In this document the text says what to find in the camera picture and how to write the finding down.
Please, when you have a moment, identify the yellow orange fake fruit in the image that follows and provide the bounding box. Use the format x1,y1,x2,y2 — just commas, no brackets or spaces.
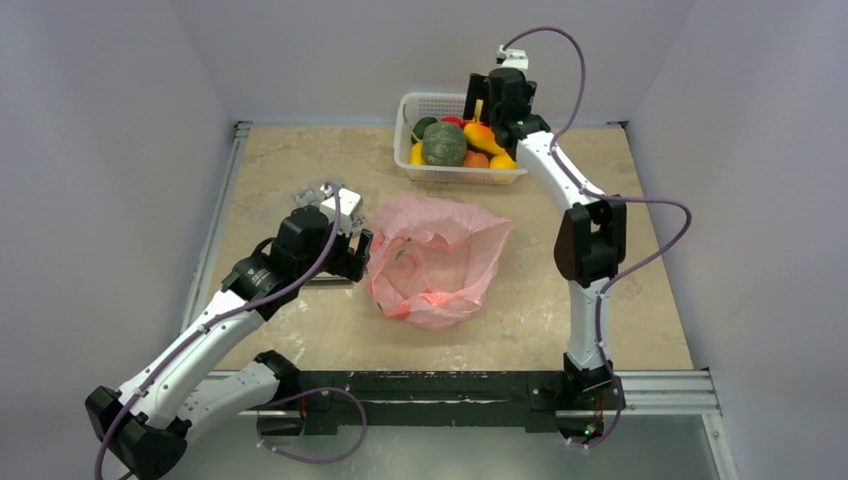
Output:
489,154,517,170

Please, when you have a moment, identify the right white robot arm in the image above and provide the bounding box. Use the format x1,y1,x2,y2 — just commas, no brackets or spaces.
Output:
464,67,627,407

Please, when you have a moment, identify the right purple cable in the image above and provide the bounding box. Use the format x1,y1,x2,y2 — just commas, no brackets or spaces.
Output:
502,26,694,452

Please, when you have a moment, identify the fake peach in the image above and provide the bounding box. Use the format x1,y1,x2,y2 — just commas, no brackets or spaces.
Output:
461,150,489,169

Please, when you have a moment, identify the orange fake mango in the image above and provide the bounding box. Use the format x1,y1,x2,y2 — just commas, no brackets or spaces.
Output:
463,122,507,156

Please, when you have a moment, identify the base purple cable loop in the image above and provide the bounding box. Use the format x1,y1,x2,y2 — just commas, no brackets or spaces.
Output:
256,387,368,466

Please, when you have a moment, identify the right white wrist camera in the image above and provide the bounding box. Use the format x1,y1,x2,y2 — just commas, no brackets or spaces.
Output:
496,45,529,72

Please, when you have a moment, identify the white perforated plastic basket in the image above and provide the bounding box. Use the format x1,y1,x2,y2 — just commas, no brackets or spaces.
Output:
393,92,527,186

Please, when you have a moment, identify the pale yellow fake lemon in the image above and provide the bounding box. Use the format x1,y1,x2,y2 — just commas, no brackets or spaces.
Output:
472,99,485,123

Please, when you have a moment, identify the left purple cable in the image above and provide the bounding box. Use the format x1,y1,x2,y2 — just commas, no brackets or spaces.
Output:
93,182,343,480

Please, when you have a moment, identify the pink printed plastic bag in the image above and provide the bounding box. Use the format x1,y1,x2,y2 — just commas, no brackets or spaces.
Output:
367,195,513,330

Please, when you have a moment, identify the dark green fake avocado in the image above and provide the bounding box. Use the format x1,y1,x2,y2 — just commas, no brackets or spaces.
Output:
411,116,438,143

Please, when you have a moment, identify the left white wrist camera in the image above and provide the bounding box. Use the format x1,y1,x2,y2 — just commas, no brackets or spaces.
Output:
319,183,364,235

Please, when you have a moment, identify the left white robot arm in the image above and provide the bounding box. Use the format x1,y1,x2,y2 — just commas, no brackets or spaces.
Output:
85,201,372,479

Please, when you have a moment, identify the clear plastic screw box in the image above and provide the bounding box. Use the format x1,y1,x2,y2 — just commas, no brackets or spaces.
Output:
292,181,344,208

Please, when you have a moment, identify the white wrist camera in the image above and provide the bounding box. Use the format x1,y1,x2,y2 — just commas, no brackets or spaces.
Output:
496,45,529,72
319,183,364,235

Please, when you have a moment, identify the black L-shaped metal tool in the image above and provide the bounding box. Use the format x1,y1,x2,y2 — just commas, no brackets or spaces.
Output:
308,273,351,285

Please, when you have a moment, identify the small red fake fruit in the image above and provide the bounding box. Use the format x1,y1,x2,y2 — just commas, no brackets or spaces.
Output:
441,116,465,128

